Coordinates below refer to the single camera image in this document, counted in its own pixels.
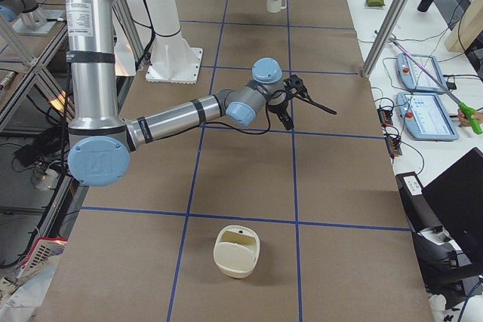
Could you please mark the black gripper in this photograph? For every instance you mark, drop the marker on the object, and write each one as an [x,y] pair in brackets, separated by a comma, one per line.
[279,108]

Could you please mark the white ribbed mug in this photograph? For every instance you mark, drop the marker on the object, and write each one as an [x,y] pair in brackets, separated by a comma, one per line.
[275,6]

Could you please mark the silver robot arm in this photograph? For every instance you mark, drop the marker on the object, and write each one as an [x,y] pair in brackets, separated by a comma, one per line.
[101,141]

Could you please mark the green cloth pouch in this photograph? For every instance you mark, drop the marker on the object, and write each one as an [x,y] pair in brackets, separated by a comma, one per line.
[375,3]

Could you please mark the far blue teach pendant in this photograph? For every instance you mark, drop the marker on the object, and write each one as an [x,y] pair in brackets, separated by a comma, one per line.
[413,79]

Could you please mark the blue teach pendant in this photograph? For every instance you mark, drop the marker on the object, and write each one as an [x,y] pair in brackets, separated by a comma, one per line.
[424,117]
[413,79]

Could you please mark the near blue teach pendant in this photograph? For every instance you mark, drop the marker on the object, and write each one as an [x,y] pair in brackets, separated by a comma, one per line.
[424,117]

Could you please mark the cream plastic bin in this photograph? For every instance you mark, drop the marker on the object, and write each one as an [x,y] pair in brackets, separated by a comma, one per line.
[236,251]

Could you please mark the black laptop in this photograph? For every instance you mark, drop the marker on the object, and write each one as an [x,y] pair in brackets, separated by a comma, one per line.
[455,197]

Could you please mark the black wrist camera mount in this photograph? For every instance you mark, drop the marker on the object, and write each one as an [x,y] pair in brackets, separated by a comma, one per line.
[294,87]

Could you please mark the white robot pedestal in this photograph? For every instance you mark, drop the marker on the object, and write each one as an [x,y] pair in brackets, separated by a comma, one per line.
[172,59]

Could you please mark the aluminium frame post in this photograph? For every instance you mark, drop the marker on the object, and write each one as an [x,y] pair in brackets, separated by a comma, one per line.
[383,34]

